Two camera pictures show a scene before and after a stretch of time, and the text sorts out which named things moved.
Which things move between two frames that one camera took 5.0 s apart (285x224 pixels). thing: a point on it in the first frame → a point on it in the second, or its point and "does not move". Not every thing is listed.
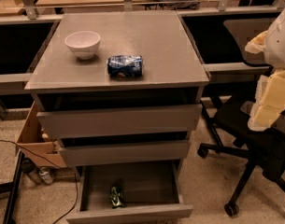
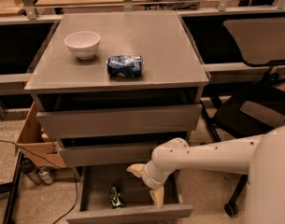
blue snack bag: [124, 66] does not move
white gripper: [280, 44] → [149, 178]
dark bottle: [32, 169] does not move
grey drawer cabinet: [121, 92] does not move
